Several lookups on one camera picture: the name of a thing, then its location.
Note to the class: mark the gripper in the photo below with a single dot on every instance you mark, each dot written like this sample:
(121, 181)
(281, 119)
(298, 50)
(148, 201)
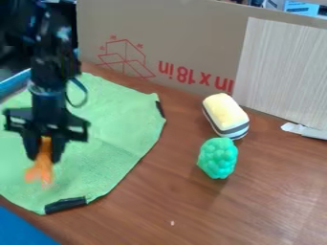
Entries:
(47, 118)

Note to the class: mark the orange toy figure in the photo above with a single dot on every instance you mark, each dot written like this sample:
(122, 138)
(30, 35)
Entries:
(41, 166)

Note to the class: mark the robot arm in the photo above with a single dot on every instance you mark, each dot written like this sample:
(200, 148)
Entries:
(51, 48)

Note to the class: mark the green cloth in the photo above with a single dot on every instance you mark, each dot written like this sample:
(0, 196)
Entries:
(106, 127)

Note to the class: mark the cardboard box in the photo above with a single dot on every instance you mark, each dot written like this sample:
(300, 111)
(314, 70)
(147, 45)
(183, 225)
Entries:
(170, 41)

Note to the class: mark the green bumpy toy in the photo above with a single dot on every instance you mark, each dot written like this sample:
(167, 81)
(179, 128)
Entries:
(218, 157)

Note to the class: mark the yellow toy sushi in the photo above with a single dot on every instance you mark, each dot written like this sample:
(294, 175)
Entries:
(225, 115)

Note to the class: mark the white board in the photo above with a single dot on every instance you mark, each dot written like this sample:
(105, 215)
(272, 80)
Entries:
(283, 70)

